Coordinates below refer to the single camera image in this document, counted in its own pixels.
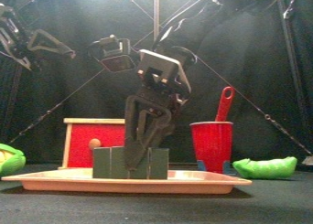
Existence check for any green plush pea pod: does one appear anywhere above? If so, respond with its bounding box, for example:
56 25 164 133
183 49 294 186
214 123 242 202
232 155 299 180

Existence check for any red plastic cup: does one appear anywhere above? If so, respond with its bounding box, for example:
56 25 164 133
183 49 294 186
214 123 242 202
188 121 235 175

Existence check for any red plastic utensil handle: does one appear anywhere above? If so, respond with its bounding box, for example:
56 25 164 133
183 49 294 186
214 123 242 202
214 86 236 123

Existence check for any diagonal steel brace wire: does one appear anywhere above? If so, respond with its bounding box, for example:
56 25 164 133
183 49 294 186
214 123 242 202
6 0 218 144
120 0 313 157

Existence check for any red wooden drawer box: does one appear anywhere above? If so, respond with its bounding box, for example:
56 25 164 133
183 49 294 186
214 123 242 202
60 117 127 170

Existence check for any dark green sushi roll toy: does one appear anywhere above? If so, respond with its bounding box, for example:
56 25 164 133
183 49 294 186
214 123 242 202
92 146 170 180

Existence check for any green yellow plush corn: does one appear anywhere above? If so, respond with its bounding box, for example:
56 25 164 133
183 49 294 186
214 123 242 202
0 143 26 177

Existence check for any vertical metal frame pole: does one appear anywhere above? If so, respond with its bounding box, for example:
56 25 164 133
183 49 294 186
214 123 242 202
152 0 162 43

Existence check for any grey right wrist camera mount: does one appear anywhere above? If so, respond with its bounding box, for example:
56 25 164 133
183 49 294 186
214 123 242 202
135 48 192 96

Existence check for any small blue toy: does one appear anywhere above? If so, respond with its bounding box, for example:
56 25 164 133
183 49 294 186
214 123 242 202
196 159 232 174

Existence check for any dark frame post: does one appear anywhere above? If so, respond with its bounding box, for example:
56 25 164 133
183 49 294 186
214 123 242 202
277 0 307 137

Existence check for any pink plastic tray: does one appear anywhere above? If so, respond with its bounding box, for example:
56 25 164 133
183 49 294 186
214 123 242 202
0 167 254 196

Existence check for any black camera box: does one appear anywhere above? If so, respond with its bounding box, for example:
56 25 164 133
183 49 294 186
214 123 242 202
87 34 136 73

